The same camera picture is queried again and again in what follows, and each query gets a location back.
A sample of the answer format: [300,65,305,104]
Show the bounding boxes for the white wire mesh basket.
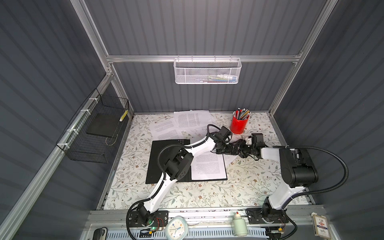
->
[173,57,242,85]

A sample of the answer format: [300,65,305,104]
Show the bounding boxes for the red pen cup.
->
[230,116,249,135]

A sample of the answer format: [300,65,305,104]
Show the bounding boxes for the diagram paper sheet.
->
[191,126,208,140]

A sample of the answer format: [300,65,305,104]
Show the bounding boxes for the white glue bottle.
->
[232,212,248,237]

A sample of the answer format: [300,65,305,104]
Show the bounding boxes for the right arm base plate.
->
[245,208,289,224]

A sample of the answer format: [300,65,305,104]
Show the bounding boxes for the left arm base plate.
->
[126,210,169,228]

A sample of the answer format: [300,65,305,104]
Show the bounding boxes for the white table clock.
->
[165,216,189,240]

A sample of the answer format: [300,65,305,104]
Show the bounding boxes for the pens in red cup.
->
[233,108,251,121]

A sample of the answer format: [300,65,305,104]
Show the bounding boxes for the yellow marker in basket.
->
[120,110,129,122]

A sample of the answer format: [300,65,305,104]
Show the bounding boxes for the printed paper sheet back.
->
[174,110,213,129]

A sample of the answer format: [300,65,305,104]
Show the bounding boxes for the black stapler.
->
[92,227,108,240]

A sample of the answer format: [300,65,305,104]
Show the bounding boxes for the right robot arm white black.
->
[246,134,349,224]

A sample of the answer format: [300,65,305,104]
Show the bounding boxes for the playing card box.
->
[311,213,332,240]

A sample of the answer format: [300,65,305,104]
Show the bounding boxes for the printed paper sheet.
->
[223,155,238,167]
[191,152,228,182]
[150,119,184,141]
[174,110,213,129]

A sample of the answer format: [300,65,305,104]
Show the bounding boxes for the black wire mesh basket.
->
[56,90,130,164]

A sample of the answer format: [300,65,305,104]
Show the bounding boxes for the printed paper sheet front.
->
[191,152,228,182]

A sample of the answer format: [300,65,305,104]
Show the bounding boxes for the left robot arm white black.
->
[126,124,233,226]

